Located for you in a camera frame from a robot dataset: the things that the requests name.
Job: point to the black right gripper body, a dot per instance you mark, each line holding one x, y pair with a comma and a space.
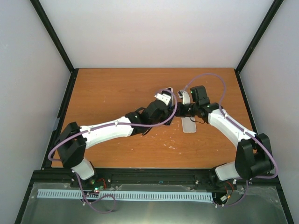
188, 112

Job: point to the white silicone phone case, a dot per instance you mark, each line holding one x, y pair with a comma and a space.
188, 125

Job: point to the small black phone white case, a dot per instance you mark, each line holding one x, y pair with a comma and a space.
169, 91

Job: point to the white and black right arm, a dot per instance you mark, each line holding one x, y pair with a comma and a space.
253, 151

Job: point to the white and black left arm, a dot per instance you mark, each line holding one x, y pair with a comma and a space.
74, 140

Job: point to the grey metal front plate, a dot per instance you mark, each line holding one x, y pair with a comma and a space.
247, 205

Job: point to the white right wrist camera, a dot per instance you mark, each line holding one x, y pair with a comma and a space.
184, 96

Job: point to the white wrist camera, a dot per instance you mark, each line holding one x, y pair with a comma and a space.
165, 98
184, 96

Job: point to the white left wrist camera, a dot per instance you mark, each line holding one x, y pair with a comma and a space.
165, 98

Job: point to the light blue slotted cable duct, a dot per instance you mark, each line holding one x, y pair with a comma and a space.
143, 196

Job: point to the black aluminium frame rail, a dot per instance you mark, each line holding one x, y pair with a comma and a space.
112, 177

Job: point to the black right corner post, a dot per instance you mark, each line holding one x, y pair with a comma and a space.
276, 4

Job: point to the black corner post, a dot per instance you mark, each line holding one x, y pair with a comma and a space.
52, 33
276, 4

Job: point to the black left corner post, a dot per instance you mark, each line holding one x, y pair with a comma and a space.
52, 33

